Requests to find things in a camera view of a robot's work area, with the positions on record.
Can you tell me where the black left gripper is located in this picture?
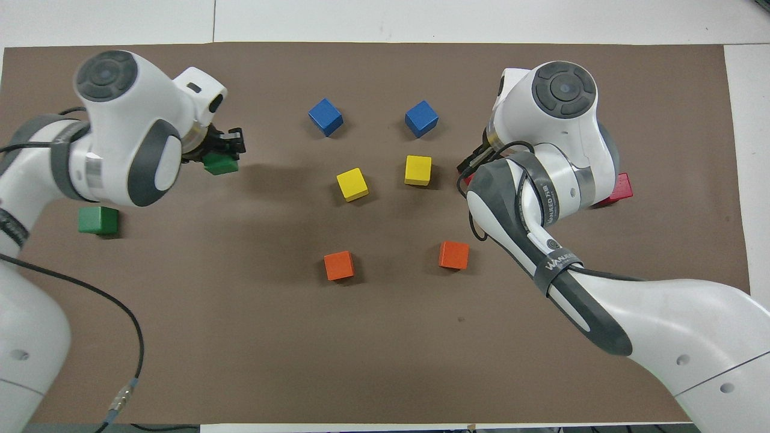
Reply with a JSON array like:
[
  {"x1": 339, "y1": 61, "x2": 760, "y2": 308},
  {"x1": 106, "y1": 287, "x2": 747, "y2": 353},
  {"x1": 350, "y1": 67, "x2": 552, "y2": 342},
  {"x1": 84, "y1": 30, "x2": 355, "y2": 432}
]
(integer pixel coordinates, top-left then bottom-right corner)
[{"x1": 180, "y1": 123, "x2": 246, "y2": 163}]

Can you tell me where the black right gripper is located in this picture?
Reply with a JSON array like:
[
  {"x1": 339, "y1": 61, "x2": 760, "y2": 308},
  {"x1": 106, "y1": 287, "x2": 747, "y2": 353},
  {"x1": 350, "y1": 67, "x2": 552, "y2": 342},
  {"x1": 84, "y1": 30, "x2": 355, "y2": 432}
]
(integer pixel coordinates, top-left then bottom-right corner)
[{"x1": 455, "y1": 140, "x2": 501, "y2": 176}]

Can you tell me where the green wooden cube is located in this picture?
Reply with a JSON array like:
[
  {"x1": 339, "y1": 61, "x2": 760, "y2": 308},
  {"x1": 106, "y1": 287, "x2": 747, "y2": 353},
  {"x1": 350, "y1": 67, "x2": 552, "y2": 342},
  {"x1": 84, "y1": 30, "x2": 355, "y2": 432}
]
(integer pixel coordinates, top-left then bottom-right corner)
[
  {"x1": 78, "y1": 206, "x2": 119, "y2": 236},
  {"x1": 203, "y1": 152, "x2": 239, "y2": 176}
]

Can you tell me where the yellow wooden cube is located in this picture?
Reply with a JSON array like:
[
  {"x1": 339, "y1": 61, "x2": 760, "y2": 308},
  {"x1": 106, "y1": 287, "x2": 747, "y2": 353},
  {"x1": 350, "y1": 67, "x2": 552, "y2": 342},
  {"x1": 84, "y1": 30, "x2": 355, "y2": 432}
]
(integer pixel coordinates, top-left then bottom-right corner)
[
  {"x1": 336, "y1": 168, "x2": 369, "y2": 202},
  {"x1": 404, "y1": 155, "x2": 433, "y2": 186}
]

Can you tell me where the blue wooden cube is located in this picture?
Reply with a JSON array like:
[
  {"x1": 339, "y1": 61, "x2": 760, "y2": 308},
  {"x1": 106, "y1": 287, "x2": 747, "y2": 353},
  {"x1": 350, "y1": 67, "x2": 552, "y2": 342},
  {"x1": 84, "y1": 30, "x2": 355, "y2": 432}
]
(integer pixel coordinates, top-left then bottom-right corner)
[
  {"x1": 404, "y1": 100, "x2": 439, "y2": 139},
  {"x1": 308, "y1": 98, "x2": 344, "y2": 137}
]

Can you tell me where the orange wooden cube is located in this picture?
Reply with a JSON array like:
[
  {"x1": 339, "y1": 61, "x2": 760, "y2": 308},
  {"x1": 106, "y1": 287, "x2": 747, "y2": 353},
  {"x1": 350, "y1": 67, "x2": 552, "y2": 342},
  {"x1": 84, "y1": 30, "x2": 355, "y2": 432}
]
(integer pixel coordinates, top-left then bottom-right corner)
[
  {"x1": 324, "y1": 251, "x2": 356, "y2": 281},
  {"x1": 439, "y1": 241, "x2": 470, "y2": 271}
]

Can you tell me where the brown paper mat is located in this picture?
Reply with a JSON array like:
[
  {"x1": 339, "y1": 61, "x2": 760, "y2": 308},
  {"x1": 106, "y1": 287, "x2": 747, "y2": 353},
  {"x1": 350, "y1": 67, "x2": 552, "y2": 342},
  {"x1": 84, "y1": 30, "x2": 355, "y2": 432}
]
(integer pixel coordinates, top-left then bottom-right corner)
[{"x1": 0, "y1": 42, "x2": 751, "y2": 425}]

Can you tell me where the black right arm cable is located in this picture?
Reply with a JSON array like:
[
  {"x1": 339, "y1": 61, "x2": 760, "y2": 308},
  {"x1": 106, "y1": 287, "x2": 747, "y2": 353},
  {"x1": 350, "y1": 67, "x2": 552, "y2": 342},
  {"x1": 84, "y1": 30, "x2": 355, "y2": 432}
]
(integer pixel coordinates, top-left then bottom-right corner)
[{"x1": 456, "y1": 141, "x2": 537, "y2": 242}]

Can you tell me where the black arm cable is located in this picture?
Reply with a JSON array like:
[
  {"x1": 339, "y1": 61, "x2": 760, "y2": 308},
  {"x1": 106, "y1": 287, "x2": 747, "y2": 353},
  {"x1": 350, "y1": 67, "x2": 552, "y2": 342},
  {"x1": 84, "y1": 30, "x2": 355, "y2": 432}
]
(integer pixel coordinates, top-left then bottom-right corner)
[
  {"x1": 0, "y1": 107, "x2": 146, "y2": 433},
  {"x1": 456, "y1": 141, "x2": 537, "y2": 242}
]

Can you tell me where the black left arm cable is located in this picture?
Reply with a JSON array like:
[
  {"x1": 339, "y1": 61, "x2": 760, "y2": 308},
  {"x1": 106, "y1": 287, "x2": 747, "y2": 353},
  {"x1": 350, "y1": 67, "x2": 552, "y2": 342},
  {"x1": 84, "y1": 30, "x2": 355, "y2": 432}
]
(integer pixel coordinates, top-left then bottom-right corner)
[{"x1": 0, "y1": 107, "x2": 146, "y2": 433}]

